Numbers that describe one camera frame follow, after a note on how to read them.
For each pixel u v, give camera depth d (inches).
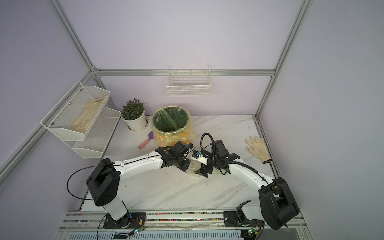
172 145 27.0
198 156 28.1
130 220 28.7
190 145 31.4
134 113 39.7
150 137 42.5
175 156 26.0
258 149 39.8
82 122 30.1
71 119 29.4
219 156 26.1
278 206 16.5
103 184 17.5
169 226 28.7
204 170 28.7
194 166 31.3
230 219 28.9
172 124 39.2
